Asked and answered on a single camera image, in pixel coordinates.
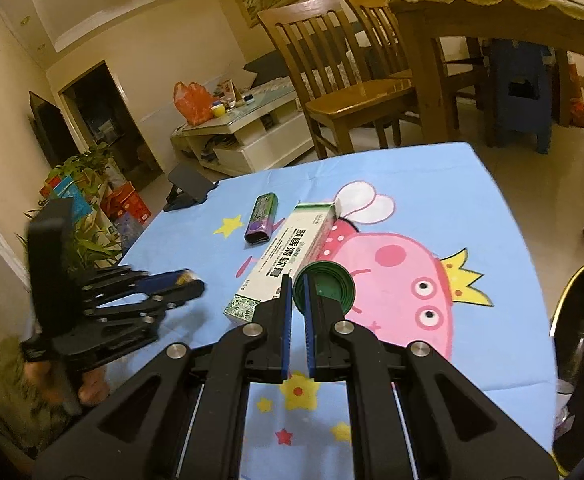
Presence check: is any green purple gum container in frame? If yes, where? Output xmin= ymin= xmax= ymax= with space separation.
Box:
xmin=244 ymin=193 xmax=278 ymax=245

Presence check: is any green round lid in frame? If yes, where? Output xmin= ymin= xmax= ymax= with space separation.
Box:
xmin=293 ymin=260 xmax=356 ymax=315

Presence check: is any white green medicine box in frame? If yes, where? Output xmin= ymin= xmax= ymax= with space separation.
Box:
xmin=223 ymin=200 xmax=341 ymax=322

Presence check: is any black gold trash bin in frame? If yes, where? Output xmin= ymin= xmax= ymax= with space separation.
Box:
xmin=548 ymin=256 xmax=584 ymax=476

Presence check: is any person left hand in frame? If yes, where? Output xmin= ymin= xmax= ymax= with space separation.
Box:
xmin=23 ymin=361 xmax=110 ymax=406

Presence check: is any green potted plant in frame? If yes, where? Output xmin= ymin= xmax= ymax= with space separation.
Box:
xmin=24 ymin=143 xmax=123 ymax=272

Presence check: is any red gift box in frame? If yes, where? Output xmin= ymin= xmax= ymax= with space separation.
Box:
xmin=100 ymin=181 xmax=152 ymax=226

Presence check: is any black phone stand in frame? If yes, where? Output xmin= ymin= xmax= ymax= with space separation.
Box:
xmin=163 ymin=164 xmax=218 ymax=212

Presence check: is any blue gift bag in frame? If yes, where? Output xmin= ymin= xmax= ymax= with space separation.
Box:
xmin=51 ymin=179 xmax=94 ymax=226

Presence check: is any blue cartoon tablecloth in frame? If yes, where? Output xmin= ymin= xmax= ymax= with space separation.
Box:
xmin=106 ymin=141 xmax=559 ymax=480

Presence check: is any black television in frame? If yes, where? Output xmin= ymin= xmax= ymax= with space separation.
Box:
xmin=28 ymin=91 xmax=79 ymax=167

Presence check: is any yellow cup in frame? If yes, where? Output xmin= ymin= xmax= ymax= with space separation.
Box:
xmin=211 ymin=103 xmax=226 ymax=117

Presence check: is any orange plastic bag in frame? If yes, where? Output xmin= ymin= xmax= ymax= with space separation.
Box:
xmin=173 ymin=81 xmax=214 ymax=127

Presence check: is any white coffee table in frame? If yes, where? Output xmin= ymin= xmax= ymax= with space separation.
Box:
xmin=171 ymin=77 xmax=313 ymax=177

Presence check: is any dark sofa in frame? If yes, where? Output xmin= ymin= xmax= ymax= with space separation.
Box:
xmin=243 ymin=50 xmax=279 ymax=77

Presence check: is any near wooden chair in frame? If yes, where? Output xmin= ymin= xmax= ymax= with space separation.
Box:
xmin=258 ymin=0 xmax=417 ymax=159

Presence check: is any wooden chair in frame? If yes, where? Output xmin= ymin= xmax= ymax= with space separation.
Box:
xmin=344 ymin=0 xmax=487 ymax=127
xmin=258 ymin=0 xmax=417 ymax=159

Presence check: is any blue plastic stool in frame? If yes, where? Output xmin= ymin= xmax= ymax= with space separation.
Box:
xmin=490 ymin=39 xmax=552 ymax=154

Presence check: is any far wooden chair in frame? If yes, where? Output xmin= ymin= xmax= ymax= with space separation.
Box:
xmin=344 ymin=0 xmax=487 ymax=127

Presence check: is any wooden dining table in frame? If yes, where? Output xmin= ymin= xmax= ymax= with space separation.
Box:
xmin=388 ymin=0 xmax=584 ymax=152

